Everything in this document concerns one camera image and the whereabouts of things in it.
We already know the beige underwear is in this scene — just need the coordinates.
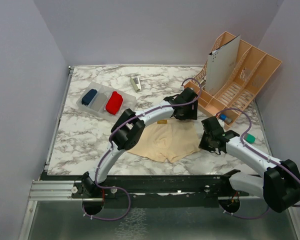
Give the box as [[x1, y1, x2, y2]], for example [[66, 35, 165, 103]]
[[128, 118, 200, 163]]

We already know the red boxer underwear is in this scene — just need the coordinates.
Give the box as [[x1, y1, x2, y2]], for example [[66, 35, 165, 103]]
[[105, 91, 123, 115]]

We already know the clear plastic storage box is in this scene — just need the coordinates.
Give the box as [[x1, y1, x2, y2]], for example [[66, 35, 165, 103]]
[[76, 82, 137, 123]]

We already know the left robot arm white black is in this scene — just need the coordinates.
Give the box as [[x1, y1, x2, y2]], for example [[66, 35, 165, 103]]
[[81, 87, 202, 198]]

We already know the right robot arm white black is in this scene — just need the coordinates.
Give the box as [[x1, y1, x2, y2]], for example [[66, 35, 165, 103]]
[[199, 116, 300, 213]]

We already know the grey rolled underwear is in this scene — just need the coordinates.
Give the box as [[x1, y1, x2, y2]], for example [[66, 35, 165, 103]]
[[90, 93, 108, 113]]

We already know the navy rolled underwear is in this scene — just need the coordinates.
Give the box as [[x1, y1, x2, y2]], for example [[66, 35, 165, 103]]
[[81, 89, 98, 106]]

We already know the blue capped small bottle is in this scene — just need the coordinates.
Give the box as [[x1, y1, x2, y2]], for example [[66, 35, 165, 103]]
[[219, 114, 233, 125]]

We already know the green grey eraser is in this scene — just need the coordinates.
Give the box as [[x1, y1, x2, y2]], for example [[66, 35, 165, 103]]
[[243, 133, 256, 144]]

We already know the white folder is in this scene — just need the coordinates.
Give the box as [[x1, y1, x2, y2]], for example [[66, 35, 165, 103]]
[[205, 35, 241, 96]]

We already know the peach desk organizer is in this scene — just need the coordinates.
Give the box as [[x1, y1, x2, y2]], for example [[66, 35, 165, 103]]
[[185, 40, 282, 129]]

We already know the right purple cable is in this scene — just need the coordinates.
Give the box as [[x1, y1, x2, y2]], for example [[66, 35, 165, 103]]
[[216, 107, 300, 220]]

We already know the purple cable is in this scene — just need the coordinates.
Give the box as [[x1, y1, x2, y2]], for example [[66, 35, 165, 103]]
[[216, 107, 300, 220], [82, 77, 204, 221]]

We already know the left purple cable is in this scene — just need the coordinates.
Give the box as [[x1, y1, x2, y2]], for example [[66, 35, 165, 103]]
[[82, 77, 204, 221]]

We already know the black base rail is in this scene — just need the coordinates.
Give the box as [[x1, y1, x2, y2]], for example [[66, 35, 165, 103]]
[[31, 175, 247, 213]]

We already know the aluminium frame rail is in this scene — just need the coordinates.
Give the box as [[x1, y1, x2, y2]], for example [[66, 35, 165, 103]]
[[19, 65, 118, 240]]

